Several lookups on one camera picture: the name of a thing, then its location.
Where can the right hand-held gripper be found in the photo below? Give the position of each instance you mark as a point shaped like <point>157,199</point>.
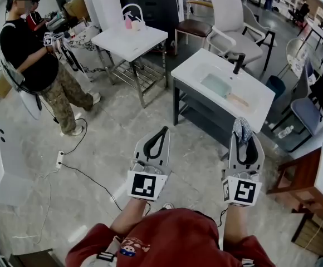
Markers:
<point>243,190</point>

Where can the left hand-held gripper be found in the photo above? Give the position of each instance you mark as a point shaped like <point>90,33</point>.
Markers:
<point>143,186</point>

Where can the steel wool scrubber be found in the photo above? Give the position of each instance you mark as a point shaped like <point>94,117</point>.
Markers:
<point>240,128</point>

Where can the person's left forearm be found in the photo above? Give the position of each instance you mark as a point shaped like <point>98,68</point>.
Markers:
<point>128,215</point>

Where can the person's right forearm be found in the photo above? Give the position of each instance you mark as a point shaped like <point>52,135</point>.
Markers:
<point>235,224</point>

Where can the clear plastic bottle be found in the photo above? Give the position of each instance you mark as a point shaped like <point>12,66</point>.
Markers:
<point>285,131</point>

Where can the red-brown wooden cabinet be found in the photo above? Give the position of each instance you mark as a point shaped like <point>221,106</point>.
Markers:
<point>300,174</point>

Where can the dark grey vanity cabinet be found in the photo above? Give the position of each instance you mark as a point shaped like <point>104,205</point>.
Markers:
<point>206,118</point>

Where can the grey fabric chair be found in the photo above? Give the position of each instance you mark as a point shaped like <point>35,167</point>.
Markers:
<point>306,113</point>

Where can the dark teal waste bin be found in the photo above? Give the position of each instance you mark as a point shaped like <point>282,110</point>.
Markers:
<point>275,86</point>

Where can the person in red sleeve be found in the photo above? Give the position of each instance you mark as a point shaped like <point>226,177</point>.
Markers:
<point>178,238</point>

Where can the white power strip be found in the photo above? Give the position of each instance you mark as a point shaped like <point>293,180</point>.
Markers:
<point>59,160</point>

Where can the black faucet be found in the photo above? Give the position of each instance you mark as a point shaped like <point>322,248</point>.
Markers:
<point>238,63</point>

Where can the white sink basin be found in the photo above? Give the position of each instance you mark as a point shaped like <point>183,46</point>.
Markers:
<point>195,65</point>

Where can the white cup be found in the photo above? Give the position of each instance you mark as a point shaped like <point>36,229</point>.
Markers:
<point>136,25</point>

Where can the white rounded appliance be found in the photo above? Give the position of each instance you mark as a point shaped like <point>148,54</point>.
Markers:
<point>30,107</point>

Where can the pink spray bottle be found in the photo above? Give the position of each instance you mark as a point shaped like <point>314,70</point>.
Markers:
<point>128,22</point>

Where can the brown seat wooden chair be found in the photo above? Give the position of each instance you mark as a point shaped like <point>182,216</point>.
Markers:
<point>193,26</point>

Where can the beige armchair with black legs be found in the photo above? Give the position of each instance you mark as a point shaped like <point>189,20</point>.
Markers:
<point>252,18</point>

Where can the white office chair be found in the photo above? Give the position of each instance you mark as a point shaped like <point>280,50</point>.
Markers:
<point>228,18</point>

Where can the white arched faucet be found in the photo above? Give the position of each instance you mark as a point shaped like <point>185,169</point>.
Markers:
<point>139,8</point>

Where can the white panel with black slits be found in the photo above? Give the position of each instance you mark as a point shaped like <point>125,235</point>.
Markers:
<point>0,163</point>

